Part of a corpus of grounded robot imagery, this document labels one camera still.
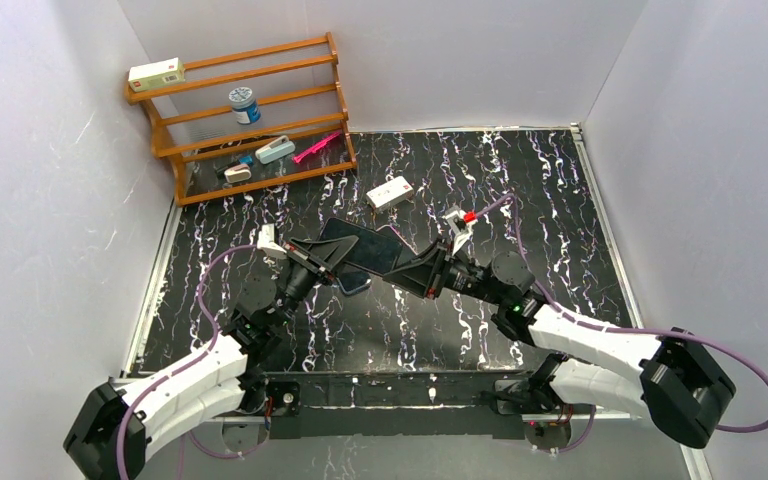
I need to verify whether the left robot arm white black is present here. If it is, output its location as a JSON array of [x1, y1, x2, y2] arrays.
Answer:
[[63, 226, 359, 479]]

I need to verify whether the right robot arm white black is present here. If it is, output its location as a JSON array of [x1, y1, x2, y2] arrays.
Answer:
[[383, 242, 736, 449]]

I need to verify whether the phone in white case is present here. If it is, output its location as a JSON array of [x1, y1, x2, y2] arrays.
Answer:
[[376, 225, 417, 258]]

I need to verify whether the phone in clear blue case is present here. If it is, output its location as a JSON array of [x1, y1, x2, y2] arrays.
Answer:
[[337, 265, 371, 297]]

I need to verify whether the white box with barcode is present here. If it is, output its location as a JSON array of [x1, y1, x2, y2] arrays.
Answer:
[[365, 176, 414, 212]]

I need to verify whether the pink comb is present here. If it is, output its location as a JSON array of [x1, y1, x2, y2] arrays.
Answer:
[[293, 131, 343, 164]]

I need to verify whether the beige small stapler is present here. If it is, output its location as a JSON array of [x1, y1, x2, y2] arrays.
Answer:
[[223, 164, 252, 184]]

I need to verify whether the black blue marker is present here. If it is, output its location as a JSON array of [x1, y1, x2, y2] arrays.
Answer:
[[215, 155, 253, 176]]

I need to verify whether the wooden shelf rack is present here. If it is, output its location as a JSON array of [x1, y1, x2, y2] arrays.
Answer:
[[124, 32, 358, 206]]

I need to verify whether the blue white jar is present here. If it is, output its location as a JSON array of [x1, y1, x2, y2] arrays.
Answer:
[[228, 87, 261, 125]]

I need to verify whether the white green box on shelf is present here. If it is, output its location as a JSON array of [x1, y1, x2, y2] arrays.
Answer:
[[128, 57, 186, 92]]

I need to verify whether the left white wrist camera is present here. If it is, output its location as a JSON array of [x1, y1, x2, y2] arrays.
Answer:
[[256, 224, 286, 260]]

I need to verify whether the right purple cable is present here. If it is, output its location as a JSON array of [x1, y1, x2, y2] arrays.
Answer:
[[473, 192, 768, 435]]

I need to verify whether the purple cable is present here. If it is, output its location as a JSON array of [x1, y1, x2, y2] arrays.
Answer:
[[115, 244, 263, 480], [473, 192, 768, 435]]

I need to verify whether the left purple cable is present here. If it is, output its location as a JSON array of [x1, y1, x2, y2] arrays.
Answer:
[[115, 244, 263, 480]]

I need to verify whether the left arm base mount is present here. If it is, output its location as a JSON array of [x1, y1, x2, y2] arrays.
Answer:
[[222, 375, 300, 459]]

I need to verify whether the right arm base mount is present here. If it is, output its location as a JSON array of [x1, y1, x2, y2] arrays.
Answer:
[[480, 379, 574, 455]]

